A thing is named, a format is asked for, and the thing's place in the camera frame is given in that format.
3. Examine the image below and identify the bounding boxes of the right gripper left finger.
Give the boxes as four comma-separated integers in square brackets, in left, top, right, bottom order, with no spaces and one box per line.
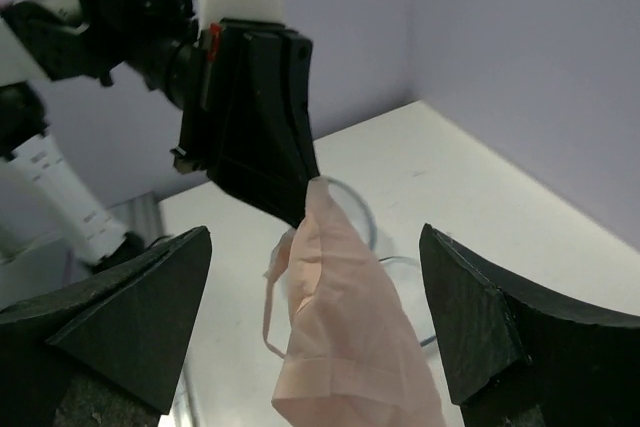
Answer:
[1,227,212,426]

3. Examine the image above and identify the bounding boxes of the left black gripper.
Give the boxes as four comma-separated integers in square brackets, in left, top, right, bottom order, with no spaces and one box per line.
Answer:
[169,21,319,225]

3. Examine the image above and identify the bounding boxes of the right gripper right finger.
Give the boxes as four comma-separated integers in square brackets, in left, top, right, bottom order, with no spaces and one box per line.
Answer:
[419,225,639,426]

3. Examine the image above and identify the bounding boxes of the white mesh laundry bag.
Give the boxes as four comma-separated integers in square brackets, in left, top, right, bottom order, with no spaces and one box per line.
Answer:
[179,179,451,427]

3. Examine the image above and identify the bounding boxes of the pink bra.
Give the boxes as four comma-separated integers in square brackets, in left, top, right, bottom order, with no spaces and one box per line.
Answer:
[262,177,445,426]

